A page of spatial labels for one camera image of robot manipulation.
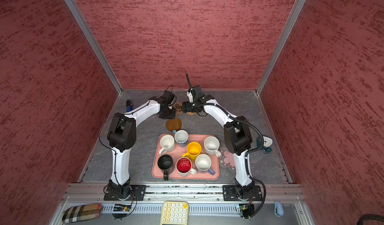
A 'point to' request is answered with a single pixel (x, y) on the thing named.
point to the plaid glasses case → (81, 212)
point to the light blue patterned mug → (181, 137)
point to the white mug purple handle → (203, 163)
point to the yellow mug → (194, 151)
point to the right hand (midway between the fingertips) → (186, 110)
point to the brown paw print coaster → (178, 107)
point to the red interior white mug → (184, 167)
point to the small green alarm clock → (268, 143)
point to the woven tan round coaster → (191, 113)
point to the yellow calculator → (174, 213)
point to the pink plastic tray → (157, 173)
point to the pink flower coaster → (227, 159)
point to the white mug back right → (211, 146)
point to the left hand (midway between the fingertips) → (171, 118)
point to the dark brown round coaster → (174, 124)
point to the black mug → (165, 163)
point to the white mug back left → (167, 144)
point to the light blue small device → (279, 210)
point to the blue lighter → (129, 106)
